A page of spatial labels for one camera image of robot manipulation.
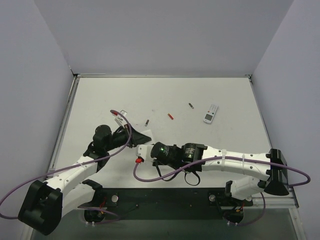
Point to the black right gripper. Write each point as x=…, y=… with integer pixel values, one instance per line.
x=155, y=155

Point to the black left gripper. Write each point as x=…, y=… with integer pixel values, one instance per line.
x=131, y=137

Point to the long white remote control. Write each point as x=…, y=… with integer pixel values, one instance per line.
x=148, y=133

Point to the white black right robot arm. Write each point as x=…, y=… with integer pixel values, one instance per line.
x=264, y=172

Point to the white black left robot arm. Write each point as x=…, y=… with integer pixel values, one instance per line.
x=46, y=202

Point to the small white remote with buttons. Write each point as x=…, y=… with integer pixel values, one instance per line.
x=210, y=114

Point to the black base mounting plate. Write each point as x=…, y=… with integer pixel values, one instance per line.
x=166, y=203

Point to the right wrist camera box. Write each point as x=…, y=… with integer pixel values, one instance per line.
x=143, y=153

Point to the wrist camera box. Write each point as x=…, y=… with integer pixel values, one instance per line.
x=119, y=119
x=143, y=153

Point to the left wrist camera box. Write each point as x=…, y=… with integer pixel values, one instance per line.
x=119, y=119

